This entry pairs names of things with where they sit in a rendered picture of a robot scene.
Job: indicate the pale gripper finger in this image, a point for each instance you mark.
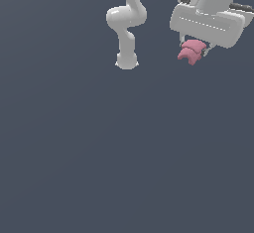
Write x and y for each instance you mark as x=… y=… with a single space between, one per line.
x=207 y=49
x=182 y=40

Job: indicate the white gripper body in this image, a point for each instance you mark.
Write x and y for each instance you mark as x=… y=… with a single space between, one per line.
x=205 y=25

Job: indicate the pink arch-shaped object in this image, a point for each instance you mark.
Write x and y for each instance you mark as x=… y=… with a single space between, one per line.
x=191 y=52

